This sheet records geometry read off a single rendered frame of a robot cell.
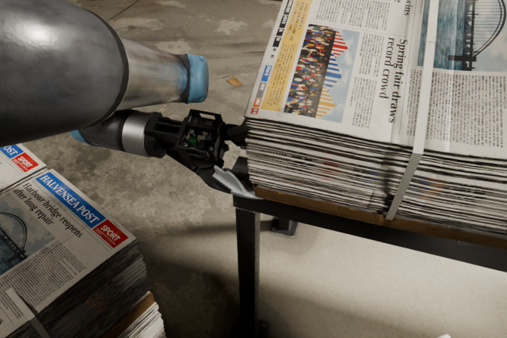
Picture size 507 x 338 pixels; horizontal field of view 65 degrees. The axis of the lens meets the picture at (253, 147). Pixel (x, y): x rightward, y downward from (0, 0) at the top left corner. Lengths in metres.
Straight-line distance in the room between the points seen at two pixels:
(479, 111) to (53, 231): 0.67
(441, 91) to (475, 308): 1.38
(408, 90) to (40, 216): 0.66
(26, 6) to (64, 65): 0.04
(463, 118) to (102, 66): 0.33
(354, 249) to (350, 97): 1.36
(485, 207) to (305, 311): 1.14
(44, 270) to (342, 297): 1.14
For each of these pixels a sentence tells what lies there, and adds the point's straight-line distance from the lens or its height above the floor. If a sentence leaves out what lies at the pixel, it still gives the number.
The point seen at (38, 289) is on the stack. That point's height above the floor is 0.83.
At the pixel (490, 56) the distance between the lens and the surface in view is 0.49.
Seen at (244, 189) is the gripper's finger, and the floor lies 0.95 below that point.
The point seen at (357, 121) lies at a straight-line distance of 0.41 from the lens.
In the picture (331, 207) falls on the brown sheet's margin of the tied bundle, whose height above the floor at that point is 0.96.
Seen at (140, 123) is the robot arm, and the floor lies 1.01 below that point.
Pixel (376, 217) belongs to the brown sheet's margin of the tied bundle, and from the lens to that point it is 0.58.
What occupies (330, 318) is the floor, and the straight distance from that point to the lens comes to 1.58.
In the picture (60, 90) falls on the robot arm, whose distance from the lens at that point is 0.27.
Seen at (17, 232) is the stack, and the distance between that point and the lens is 0.82.
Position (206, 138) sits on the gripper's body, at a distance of 0.61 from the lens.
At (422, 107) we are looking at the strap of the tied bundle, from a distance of 0.43.
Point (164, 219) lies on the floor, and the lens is 1.84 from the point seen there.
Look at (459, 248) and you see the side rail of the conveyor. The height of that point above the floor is 0.72.
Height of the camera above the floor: 1.39
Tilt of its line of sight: 40 degrees down
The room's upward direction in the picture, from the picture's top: straight up
